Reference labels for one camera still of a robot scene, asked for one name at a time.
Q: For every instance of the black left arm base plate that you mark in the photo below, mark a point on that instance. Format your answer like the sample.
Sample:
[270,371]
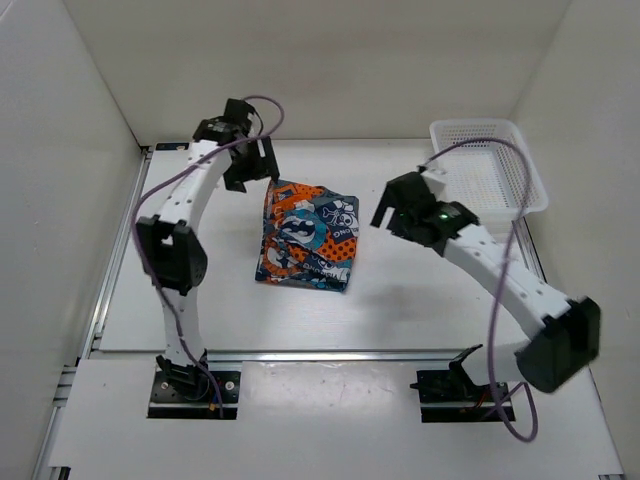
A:
[169,400]

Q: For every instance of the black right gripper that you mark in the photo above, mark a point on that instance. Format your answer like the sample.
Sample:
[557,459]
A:
[393,225]

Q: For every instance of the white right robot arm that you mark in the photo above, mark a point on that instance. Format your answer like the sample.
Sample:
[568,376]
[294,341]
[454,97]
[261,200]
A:
[563,334]

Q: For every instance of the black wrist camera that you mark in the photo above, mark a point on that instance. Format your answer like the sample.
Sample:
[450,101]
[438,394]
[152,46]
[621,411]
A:
[239,113]
[415,188]

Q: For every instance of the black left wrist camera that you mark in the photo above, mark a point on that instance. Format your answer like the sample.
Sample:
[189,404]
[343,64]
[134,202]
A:
[239,113]

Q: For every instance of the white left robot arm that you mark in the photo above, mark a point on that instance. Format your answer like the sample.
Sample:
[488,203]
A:
[228,151]

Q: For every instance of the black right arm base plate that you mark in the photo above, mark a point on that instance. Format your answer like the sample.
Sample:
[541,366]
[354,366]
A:
[444,398]

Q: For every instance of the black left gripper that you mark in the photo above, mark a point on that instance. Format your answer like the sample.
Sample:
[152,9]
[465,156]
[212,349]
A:
[263,167]

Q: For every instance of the colourful patterned shorts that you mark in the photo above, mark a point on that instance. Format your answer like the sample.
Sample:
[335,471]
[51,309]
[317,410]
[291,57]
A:
[309,238]

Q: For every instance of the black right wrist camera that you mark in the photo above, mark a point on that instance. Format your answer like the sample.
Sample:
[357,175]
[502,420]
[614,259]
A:
[415,188]

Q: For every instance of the white plastic mesh basket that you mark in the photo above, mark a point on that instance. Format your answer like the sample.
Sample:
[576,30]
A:
[492,176]

